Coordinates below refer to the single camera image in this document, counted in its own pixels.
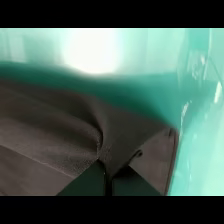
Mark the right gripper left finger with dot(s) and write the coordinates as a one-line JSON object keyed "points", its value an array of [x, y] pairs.
{"points": [[90, 185]]}

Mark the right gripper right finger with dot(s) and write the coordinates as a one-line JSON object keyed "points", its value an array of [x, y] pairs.
{"points": [[131, 186]]}

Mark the black garment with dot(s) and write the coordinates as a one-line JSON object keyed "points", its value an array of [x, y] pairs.
{"points": [[60, 133]]}

